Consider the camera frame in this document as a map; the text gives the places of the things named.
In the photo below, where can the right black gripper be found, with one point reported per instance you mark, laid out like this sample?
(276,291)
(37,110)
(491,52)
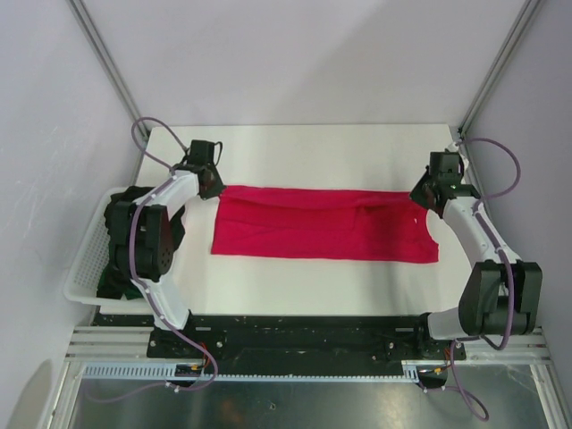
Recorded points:
(416,194)

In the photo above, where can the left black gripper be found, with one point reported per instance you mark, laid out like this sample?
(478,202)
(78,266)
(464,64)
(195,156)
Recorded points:
(217,187)

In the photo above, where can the red t shirt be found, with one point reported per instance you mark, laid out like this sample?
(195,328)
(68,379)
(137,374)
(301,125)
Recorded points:
(336,224)

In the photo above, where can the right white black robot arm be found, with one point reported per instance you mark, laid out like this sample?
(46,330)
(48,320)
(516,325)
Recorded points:
(502,293)

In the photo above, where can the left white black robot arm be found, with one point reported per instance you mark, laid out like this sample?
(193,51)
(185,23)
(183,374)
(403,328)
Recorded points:
(180,188)

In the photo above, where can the green garment in basket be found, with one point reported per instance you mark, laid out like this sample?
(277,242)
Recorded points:
(114,284)

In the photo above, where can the black t shirt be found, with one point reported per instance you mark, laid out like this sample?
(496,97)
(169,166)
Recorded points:
(158,235)

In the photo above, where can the white plastic laundry basket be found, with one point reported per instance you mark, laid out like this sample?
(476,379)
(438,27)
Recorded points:
(89,263)

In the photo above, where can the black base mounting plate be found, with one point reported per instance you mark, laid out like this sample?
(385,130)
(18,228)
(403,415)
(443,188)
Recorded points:
(308,345)

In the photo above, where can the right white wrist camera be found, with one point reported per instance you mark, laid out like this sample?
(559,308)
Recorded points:
(454,147)

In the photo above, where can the white slotted cable duct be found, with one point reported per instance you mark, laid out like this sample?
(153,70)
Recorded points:
(171,372)

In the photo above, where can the left aluminium frame post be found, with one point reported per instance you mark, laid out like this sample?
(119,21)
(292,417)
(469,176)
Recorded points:
(104,56)

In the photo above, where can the aluminium frame post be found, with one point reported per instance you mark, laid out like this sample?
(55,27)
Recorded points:
(104,56)
(517,33)

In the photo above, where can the right aluminium frame post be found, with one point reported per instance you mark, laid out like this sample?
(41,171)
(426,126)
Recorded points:
(517,33)

